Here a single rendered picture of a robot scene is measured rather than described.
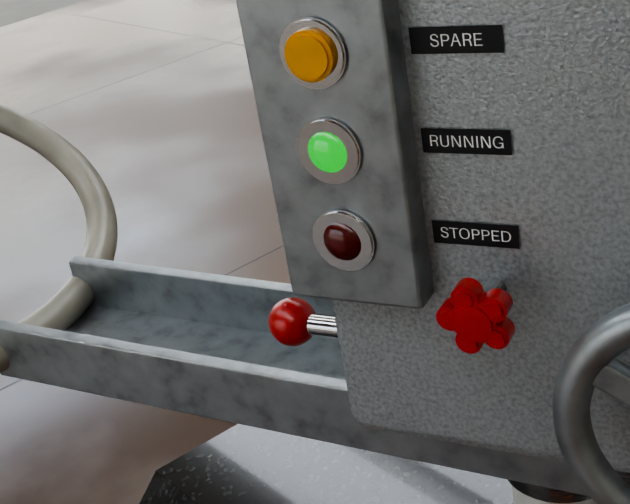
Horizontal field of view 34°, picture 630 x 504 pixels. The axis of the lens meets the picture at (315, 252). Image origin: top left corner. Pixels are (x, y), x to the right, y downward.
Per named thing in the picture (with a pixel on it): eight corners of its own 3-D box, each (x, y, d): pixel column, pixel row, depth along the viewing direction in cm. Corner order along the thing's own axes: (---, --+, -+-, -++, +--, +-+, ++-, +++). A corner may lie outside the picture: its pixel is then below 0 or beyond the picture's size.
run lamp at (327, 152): (359, 167, 52) (353, 123, 51) (348, 178, 51) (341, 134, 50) (318, 165, 53) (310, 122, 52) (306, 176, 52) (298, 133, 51)
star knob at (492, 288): (533, 317, 54) (528, 252, 52) (509, 362, 50) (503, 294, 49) (465, 310, 55) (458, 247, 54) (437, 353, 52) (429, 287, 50)
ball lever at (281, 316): (389, 340, 66) (383, 297, 64) (369, 367, 63) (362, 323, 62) (287, 327, 69) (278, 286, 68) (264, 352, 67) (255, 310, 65)
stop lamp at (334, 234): (373, 255, 55) (366, 214, 54) (362, 267, 54) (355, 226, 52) (333, 251, 56) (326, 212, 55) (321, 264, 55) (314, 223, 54)
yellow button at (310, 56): (343, 76, 50) (335, 24, 49) (334, 83, 49) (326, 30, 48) (297, 76, 51) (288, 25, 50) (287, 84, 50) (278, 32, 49)
